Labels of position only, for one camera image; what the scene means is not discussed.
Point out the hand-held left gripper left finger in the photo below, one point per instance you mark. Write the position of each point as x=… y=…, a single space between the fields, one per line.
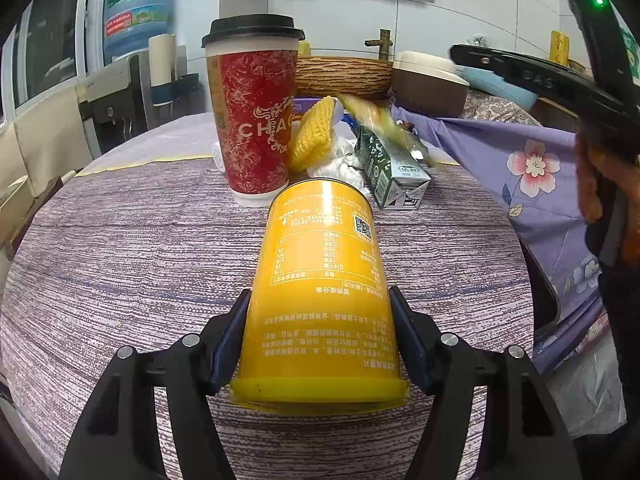
x=227 y=345

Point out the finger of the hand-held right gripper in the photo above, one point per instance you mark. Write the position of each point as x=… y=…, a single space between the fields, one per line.
x=535 y=80

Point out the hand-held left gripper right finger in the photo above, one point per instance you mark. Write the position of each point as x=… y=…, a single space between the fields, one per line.
x=412 y=345

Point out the yellow cylindrical canister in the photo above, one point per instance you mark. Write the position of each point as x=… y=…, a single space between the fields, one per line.
x=320 y=285

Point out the yellow snack wrapper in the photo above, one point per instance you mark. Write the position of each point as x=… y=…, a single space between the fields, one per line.
x=370 y=115

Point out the green drink carton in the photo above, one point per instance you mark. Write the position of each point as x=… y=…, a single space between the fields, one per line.
x=390 y=175

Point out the red paper cup black lid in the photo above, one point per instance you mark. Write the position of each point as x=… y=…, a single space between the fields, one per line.
x=255 y=125

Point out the yellow knitted cloth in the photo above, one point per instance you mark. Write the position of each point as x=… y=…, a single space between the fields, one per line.
x=312 y=135

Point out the person's right hand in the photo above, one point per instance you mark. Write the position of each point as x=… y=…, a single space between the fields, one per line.
x=592 y=180

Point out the yellow box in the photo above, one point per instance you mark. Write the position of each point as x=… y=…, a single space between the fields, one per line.
x=560 y=47

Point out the light blue plastic basin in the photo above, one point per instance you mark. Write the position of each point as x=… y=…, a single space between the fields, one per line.
x=492 y=87

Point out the patterned brown cloth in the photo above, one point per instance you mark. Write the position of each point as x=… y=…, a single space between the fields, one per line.
x=500 y=110

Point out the purple floral cloth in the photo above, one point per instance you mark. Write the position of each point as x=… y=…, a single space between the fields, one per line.
x=530 y=185

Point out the brown and cream rice cooker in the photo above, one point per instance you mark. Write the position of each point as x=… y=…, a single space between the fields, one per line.
x=425 y=87

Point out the striped purple tablecloth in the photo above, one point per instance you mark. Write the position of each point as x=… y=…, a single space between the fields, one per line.
x=125 y=260

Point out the bamboo faucet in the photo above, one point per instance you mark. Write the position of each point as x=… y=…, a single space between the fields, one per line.
x=382 y=42

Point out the white plastic sheet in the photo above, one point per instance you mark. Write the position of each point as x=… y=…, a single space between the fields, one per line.
x=585 y=390

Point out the wicker basket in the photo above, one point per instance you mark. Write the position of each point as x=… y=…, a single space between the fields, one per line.
x=345 y=77

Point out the white crumpled tissue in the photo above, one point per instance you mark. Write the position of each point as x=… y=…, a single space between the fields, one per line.
x=340 y=165

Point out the purple white crumpled cloth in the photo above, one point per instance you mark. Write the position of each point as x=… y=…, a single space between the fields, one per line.
x=302 y=106

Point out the dark teal roll holder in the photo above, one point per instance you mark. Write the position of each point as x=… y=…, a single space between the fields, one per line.
x=182 y=87

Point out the beige cloth cover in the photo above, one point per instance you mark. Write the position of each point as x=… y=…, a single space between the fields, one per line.
x=45 y=145

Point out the white water dispenser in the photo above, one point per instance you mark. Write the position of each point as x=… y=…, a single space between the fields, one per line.
x=112 y=95

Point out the paper towel roll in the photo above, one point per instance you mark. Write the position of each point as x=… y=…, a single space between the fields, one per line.
x=162 y=60

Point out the blue water jug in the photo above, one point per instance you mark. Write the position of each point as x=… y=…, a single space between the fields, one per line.
x=137 y=5

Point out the window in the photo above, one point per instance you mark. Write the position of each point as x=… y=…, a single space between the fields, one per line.
x=45 y=30

